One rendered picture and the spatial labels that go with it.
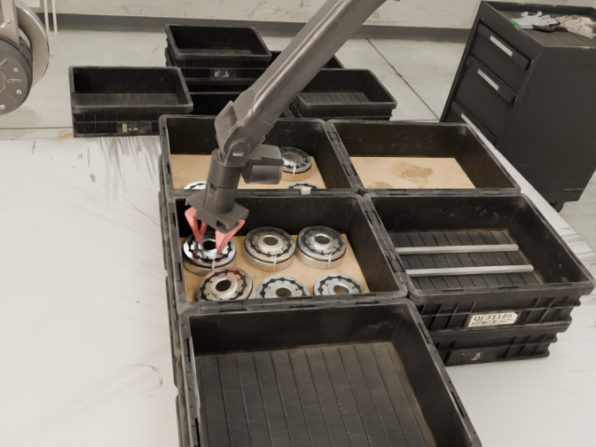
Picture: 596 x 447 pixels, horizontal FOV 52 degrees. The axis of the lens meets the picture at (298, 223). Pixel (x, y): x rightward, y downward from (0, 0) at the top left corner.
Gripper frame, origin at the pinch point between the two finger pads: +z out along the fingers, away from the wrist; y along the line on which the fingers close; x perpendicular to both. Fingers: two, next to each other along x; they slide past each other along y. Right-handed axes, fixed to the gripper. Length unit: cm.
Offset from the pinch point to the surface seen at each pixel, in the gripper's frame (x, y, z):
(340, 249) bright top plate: -17.4, -19.9, -1.2
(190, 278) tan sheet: 5.9, -0.8, 4.8
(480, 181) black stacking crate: -65, -35, -7
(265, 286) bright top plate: 1.1, -14.1, 1.0
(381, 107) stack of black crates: -137, 17, 15
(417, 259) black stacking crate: -29.7, -33.2, 0.1
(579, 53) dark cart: -178, -37, -21
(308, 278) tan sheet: -8.8, -18.2, 2.6
